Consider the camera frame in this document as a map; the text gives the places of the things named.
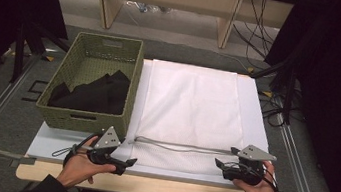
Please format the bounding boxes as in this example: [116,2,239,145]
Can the black floor cables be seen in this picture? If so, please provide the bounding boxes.
[254,84,309,132]

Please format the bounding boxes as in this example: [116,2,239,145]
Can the black metal stand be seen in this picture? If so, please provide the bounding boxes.
[243,53,301,126]
[8,19,74,91]

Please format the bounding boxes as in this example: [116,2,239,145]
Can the clear plastic bag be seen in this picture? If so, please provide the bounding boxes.
[124,0,173,17]

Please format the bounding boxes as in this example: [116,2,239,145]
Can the green woven basket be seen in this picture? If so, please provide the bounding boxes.
[32,26,147,140]

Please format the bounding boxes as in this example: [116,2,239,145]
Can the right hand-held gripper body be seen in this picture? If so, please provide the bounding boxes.
[221,141,279,189]

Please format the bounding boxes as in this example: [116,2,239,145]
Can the white mesh laundry bag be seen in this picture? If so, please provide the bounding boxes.
[125,56,255,181]

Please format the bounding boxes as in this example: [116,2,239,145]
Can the hanging black cables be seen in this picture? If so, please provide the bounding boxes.
[228,0,285,63]

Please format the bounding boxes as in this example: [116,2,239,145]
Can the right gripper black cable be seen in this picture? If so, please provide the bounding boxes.
[258,168,285,192]

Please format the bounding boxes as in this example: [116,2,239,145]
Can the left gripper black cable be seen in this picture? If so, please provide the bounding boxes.
[50,126,101,171]

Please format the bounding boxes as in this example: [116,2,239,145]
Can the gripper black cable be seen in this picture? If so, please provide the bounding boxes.
[50,126,101,171]
[258,168,285,192]

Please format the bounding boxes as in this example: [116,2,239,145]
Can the black cloth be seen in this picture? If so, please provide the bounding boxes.
[47,60,132,118]

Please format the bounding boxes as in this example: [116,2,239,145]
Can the person's left hand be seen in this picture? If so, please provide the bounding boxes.
[55,130,121,192]

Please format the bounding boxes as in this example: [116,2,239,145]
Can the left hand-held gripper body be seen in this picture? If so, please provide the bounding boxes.
[86,123,127,168]

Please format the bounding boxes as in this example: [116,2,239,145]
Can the white board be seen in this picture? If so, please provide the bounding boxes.
[26,45,293,192]

